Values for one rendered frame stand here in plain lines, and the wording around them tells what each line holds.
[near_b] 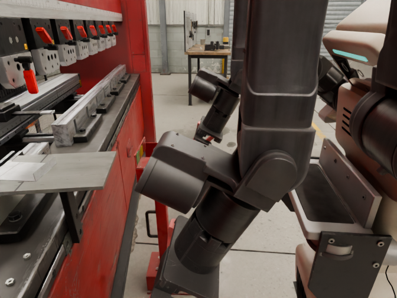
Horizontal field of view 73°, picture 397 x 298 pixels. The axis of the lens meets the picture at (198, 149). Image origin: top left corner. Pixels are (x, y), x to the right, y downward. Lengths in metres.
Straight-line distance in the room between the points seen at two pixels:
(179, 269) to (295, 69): 0.23
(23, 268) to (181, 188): 0.49
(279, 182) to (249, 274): 1.54
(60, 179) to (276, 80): 0.57
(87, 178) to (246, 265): 1.30
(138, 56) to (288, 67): 2.61
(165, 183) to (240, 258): 1.59
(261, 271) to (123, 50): 2.21
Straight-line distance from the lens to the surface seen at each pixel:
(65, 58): 1.20
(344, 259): 0.49
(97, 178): 0.67
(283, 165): 0.22
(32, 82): 0.85
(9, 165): 0.83
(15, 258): 0.73
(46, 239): 0.74
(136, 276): 1.75
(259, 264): 1.81
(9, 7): 0.91
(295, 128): 0.22
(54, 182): 0.69
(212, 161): 0.25
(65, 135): 1.19
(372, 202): 0.47
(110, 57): 2.83
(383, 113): 0.29
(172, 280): 0.31
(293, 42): 0.22
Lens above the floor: 1.33
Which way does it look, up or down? 25 degrees down
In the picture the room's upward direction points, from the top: straight up
